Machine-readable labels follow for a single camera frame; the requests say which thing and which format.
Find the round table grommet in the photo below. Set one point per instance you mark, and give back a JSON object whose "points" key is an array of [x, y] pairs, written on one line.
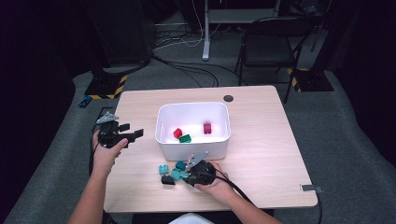
{"points": [[228, 98]]}

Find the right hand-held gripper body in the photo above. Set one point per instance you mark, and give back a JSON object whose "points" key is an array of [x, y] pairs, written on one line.
{"points": [[202, 174]]}

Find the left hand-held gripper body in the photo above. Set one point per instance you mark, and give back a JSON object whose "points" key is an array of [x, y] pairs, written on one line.
{"points": [[109, 135]]}

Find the black toy block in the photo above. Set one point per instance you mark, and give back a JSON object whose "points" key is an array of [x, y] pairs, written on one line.
{"points": [[168, 179]]}

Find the magenta toy block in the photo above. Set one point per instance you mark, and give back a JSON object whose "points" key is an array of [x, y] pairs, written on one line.
{"points": [[207, 128]]}

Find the red toy block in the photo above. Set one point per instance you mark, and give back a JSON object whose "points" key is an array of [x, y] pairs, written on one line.
{"points": [[177, 133]]}

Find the person's right hand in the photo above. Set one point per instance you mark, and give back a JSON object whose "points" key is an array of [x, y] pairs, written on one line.
{"points": [[218, 189]]}

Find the black folding chair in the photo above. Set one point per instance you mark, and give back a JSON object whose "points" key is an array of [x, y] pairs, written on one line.
{"points": [[267, 46]]}

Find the green toy block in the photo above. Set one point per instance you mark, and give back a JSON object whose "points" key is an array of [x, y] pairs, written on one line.
{"points": [[185, 138]]}

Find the small light teal toy block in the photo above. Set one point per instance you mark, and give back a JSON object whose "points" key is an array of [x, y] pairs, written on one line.
{"points": [[163, 169]]}

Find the white plastic bin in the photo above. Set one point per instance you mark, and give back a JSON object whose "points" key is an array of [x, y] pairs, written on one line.
{"points": [[191, 149]]}

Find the dark teal toy block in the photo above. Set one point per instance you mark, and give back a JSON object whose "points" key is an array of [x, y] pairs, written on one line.
{"points": [[180, 165]]}

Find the small blue object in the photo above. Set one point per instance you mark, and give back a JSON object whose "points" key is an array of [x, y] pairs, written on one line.
{"points": [[84, 101]]}

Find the white desk frame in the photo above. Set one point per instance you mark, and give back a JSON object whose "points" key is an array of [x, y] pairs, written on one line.
{"points": [[206, 37]]}

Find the light blue toy block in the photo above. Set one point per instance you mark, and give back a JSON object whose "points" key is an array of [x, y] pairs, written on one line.
{"points": [[184, 174]]}

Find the dark curtain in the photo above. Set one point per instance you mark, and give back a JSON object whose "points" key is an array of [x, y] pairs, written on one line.
{"points": [[367, 77], [31, 93]]}

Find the person's left hand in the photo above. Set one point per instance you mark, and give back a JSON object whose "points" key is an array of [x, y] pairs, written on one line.
{"points": [[104, 155]]}

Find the black yellow striped stand base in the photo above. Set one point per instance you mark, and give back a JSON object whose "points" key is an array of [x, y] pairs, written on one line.
{"points": [[104, 85], [311, 81]]}

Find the grey metal clip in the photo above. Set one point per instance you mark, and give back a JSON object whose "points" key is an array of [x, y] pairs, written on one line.
{"points": [[311, 188]]}

